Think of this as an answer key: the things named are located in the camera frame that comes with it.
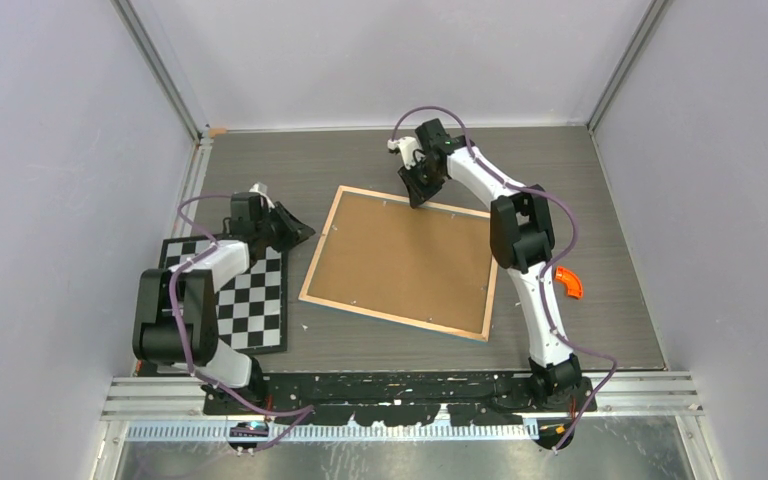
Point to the orange curved plastic piece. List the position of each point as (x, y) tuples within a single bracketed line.
[(571, 282)]

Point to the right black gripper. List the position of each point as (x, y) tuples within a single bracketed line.
[(419, 193)]

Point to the right corner aluminium post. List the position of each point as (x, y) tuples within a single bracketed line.
[(638, 42)]

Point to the blue picture frame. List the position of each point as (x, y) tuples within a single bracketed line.
[(430, 268)]

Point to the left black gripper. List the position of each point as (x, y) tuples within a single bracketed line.
[(295, 232)]

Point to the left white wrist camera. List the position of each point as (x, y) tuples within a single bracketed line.
[(262, 190)]

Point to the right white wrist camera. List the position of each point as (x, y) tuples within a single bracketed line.
[(408, 148)]

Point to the corner aluminium post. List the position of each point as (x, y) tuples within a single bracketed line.
[(638, 42), (146, 47)]

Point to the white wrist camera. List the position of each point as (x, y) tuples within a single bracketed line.
[(262, 190), (408, 148)]

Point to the white perforated strip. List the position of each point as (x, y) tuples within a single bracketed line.
[(260, 432)]

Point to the left corner aluminium post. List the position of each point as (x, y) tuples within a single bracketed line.
[(146, 47)]

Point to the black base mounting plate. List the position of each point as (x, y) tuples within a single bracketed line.
[(394, 399)]

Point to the black white checkerboard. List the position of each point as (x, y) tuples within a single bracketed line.
[(258, 305)]

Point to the aluminium front rail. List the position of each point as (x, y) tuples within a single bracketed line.
[(626, 394)]

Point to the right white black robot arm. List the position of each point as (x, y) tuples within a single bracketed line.
[(521, 239)]

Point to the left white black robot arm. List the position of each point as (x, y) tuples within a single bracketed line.
[(233, 371)]

